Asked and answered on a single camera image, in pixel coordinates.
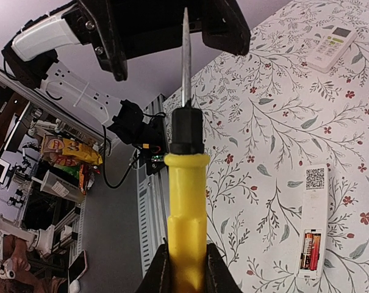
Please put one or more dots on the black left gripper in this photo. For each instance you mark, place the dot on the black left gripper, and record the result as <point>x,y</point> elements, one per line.
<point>127,29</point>

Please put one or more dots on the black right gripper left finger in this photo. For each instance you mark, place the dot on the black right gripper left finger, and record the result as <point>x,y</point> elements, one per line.
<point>158,276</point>

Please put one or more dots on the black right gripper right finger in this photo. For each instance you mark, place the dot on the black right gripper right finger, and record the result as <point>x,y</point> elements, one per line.
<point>217,274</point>

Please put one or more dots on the white remote control with batteries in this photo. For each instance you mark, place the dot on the white remote control with batteries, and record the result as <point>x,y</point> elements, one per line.
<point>314,216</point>

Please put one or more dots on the yellow handled screwdriver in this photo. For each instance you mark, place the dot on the yellow handled screwdriver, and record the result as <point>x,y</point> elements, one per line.
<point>186,163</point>

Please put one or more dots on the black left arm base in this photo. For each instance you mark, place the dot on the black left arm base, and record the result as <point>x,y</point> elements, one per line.
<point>151,142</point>

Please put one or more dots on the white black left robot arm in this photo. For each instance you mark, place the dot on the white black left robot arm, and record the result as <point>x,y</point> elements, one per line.
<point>36,57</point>

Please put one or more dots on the white air conditioner remote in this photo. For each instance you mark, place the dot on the white air conditioner remote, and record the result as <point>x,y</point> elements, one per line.
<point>331,48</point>

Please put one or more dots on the red black battery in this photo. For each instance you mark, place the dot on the red black battery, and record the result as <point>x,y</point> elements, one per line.
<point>310,252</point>

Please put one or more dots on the floral patterned table mat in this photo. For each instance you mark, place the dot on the floral patterned table mat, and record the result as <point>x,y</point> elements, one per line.
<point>267,117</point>

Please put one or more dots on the yellow snack bag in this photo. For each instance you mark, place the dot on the yellow snack bag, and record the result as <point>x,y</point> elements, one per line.
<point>67,152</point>

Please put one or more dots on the aluminium front rail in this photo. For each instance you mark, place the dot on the aluminium front rail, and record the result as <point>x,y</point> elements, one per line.
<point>153,201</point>

